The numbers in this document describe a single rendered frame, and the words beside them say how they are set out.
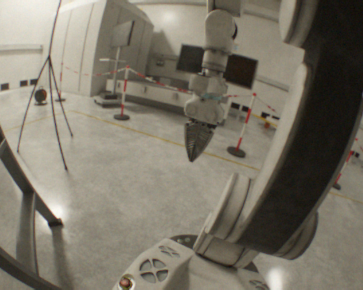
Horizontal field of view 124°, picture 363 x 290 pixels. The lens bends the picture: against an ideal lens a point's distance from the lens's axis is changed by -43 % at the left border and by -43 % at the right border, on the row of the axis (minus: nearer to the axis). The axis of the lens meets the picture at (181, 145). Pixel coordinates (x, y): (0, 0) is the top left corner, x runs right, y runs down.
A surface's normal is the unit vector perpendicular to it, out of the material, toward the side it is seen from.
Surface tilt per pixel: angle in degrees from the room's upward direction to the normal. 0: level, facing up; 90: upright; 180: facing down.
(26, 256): 0
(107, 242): 0
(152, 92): 90
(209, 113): 96
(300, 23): 147
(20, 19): 90
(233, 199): 36
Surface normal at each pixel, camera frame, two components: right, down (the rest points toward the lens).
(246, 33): -0.29, 0.33
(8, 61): 0.93, 0.29
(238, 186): 0.05, -0.79
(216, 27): -0.46, 0.46
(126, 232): 0.20, -0.90
